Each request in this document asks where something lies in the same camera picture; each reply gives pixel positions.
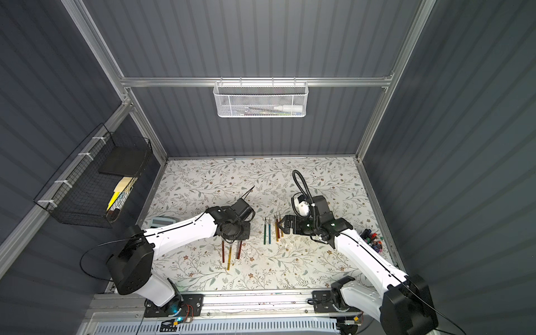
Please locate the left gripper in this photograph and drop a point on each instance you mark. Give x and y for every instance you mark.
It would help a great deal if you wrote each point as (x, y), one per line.
(242, 207)

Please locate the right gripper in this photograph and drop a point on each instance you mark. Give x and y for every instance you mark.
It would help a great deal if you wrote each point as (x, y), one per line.
(295, 224)

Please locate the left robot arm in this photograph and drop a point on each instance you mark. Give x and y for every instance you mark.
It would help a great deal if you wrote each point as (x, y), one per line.
(131, 267)

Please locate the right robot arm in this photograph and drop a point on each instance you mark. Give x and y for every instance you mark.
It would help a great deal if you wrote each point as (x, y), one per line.
(400, 303)

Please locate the light blue calculator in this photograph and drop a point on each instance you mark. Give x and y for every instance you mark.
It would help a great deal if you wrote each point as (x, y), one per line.
(161, 221)

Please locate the pink cup of markers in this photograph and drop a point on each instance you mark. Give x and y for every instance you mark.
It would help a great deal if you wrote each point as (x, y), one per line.
(373, 240)

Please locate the white marker in basket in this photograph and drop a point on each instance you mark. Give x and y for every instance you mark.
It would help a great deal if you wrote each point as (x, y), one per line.
(289, 109)

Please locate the yellow sticky notes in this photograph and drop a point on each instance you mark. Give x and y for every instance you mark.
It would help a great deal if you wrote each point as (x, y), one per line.
(121, 193)

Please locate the black notebook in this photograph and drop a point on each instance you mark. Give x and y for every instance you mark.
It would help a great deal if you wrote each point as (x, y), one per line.
(123, 162)

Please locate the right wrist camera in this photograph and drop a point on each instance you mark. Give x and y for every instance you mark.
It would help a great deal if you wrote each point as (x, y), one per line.
(302, 206)

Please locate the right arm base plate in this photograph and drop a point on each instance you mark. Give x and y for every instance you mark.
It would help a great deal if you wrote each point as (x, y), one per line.
(325, 302)

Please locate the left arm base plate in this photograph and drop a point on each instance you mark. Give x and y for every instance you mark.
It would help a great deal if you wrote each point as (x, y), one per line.
(188, 305)

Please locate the white wire mesh basket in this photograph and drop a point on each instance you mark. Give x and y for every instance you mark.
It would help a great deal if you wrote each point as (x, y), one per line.
(242, 99)

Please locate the black wire mesh basket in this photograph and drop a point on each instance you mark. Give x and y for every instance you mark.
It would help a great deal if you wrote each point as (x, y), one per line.
(79, 195)

